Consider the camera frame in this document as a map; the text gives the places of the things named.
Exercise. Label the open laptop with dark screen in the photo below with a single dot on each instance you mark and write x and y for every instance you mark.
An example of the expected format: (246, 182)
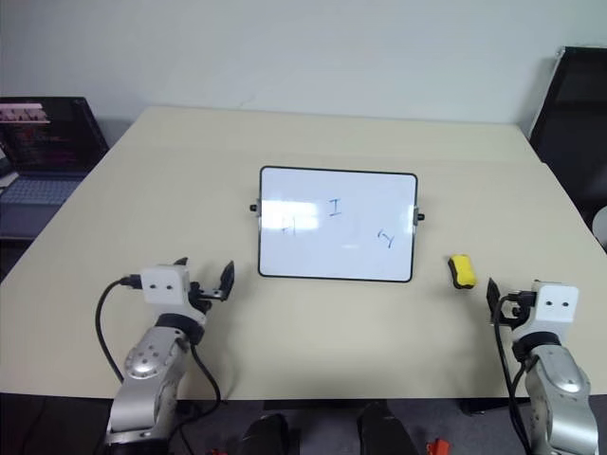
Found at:
(45, 142)

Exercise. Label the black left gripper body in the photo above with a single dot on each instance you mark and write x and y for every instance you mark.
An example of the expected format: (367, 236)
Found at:
(205, 296)

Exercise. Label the small red object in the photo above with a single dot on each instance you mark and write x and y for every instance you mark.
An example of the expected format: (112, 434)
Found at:
(438, 448)

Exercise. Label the dark rounded shape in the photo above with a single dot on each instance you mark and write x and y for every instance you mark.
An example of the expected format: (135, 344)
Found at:
(384, 431)
(265, 436)

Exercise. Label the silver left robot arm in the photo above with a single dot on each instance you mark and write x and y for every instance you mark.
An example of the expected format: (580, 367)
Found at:
(147, 374)

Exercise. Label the white framed whiteboard on stand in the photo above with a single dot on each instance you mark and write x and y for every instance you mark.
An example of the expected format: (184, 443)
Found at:
(336, 227)

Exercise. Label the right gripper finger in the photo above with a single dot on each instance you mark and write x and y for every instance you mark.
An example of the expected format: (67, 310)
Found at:
(493, 294)

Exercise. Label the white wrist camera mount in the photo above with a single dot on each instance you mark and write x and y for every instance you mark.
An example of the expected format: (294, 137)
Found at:
(555, 308)
(161, 284)

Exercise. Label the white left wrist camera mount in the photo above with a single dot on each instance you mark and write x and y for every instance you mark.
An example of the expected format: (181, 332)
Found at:
(161, 284)

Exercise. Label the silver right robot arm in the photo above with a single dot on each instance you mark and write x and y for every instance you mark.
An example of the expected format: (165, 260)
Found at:
(559, 393)

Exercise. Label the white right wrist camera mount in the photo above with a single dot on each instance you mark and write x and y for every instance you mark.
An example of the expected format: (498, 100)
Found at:
(555, 308)

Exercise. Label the black office chair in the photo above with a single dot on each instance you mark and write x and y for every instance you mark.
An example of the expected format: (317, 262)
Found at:
(574, 123)

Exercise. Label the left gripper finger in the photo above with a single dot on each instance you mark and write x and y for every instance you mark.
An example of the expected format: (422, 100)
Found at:
(228, 282)
(180, 261)

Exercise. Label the yellow and black eraser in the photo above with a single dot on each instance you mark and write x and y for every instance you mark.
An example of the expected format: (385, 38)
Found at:
(462, 269)

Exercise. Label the black table leg bracket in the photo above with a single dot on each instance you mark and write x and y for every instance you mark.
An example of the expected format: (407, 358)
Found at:
(481, 406)

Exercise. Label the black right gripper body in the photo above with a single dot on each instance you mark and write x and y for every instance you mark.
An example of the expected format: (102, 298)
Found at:
(518, 309)

